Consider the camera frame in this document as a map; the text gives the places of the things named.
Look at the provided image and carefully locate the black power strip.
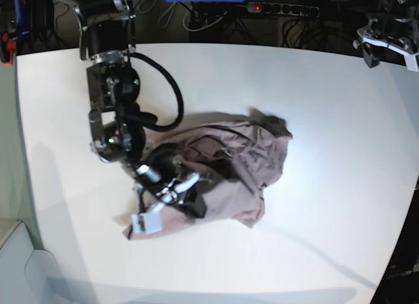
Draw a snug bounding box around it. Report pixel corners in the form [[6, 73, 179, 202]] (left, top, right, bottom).
[[246, 2, 320, 18]]

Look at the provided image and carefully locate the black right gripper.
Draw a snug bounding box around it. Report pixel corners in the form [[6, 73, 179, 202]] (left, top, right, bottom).
[[136, 145, 206, 218]]

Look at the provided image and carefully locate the white cable loop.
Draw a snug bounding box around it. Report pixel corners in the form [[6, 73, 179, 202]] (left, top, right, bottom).
[[158, 2, 192, 31]]

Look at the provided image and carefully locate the grey side panel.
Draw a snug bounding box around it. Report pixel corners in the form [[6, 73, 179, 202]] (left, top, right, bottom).
[[1, 222, 73, 303]]

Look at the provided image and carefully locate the red black clamp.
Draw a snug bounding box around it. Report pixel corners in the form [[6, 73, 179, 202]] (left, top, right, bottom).
[[1, 31, 17, 66]]

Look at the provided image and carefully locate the mauve t-shirt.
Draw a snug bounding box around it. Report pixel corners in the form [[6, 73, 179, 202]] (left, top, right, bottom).
[[124, 110, 292, 240]]

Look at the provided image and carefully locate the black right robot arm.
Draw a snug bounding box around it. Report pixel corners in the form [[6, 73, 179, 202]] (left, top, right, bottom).
[[57, 0, 206, 218]]

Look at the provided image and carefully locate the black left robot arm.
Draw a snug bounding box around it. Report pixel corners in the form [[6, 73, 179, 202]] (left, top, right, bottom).
[[382, 0, 418, 42]]

